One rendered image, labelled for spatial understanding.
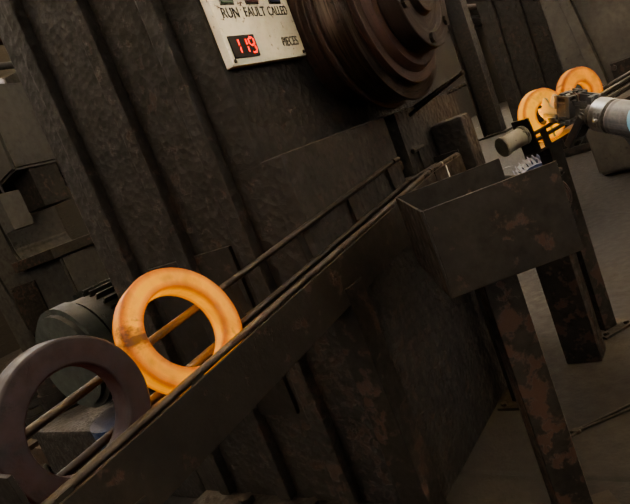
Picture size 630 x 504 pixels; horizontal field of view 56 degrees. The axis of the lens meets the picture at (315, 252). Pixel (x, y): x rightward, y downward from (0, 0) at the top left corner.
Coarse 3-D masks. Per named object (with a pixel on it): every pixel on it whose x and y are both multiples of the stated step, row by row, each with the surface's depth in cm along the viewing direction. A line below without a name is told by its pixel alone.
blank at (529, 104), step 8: (544, 88) 175; (528, 96) 173; (536, 96) 174; (544, 96) 175; (520, 104) 175; (528, 104) 173; (536, 104) 174; (520, 112) 174; (528, 112) 173; (536, 112) 174; (536, 120) 174; (536, 128) 174; (560, 128) 177; (536, 136) 174; (552, 136) 176
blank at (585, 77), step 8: (568, 72) 178; (576, 72) 178; (584, 72) 179; (592, 72) 180; (560, 80) 179; (568, 80) 177; (576, 80) 178; (584, 80) 179; (592, 80) 180; (600, 80) 181; (560, 88) 178; (568, 88) 177; (584, 88) 182; (592, 88) 180; (600, 88) 181
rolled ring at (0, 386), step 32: (32, 352) 63; (64, 352) 66; (96, 352) 68; (0, 384) 61; (32, 384) 62; (128, 384) 71; (0, 416) 59; (128, 416) 70; (0, 448) 59; (32, 480) 60; (64, 480) 63
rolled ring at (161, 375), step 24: (144, 288) 81; (168, 288) 84; (192, 288) 86; (216, 288) 89; (120, 312) 78; (216, 312) 87; (120, 336) 77; (144, 336) 78; (216, 336) 88; (144, 360) 76; (168, 384) 76
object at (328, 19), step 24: (312, 0) 127; (336, 0) 123; (336, 24) 126; (336, 48) 129; (360, 48) 127; (360, 72) 132; (384, 72) 133; (432, 72) 154; (384, 96) 139; (408, 96) 140
